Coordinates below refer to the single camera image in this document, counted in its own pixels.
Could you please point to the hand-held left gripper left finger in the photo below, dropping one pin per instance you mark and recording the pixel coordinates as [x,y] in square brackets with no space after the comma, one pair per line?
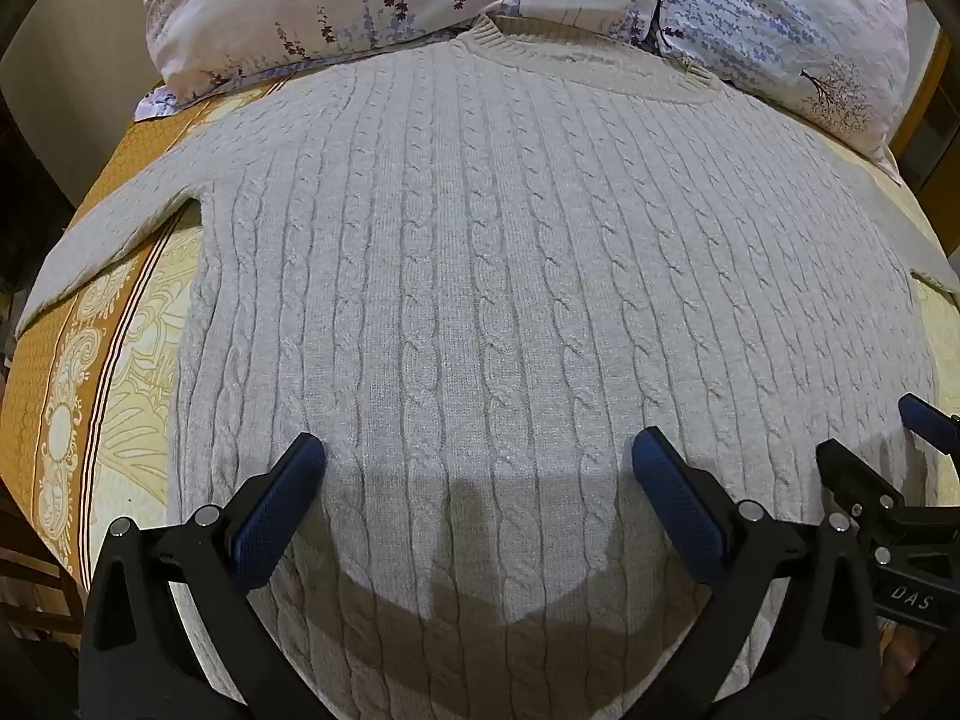
[279,510]

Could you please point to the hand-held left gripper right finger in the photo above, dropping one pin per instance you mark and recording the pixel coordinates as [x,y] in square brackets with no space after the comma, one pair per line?
[679,506]

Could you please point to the wooden chair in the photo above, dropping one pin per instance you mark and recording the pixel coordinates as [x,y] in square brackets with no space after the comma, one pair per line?
[34,585]

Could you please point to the yellow patterned bedspread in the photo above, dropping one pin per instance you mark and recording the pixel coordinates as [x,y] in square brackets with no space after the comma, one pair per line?
[112,390]

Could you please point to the white pillow with tree print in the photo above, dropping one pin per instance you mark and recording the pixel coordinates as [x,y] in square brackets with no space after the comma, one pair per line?
[787,22]

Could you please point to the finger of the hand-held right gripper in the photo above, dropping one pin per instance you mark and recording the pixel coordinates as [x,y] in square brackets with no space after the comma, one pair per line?
[851,476]
[924,416]

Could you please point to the wooden headboard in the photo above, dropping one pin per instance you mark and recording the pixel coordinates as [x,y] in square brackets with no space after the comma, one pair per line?
[926,105]

